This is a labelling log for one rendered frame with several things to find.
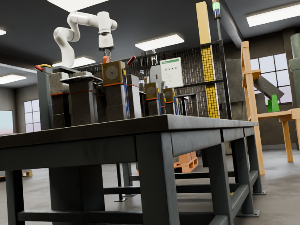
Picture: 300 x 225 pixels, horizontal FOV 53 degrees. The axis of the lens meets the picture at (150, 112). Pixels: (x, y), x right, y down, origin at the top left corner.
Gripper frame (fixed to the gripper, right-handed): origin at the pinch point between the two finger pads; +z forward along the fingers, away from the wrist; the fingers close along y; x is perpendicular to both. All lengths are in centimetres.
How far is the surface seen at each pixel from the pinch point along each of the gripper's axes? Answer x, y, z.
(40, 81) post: -35, -38, 21
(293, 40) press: 549, 394, -129
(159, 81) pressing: 74, 36, 11
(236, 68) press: 560, 246, -79
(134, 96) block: -38, 19, 37
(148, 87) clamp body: 3.2, 26.9, 26.4
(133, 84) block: -39, 19, 30
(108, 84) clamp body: -60, 8, 32
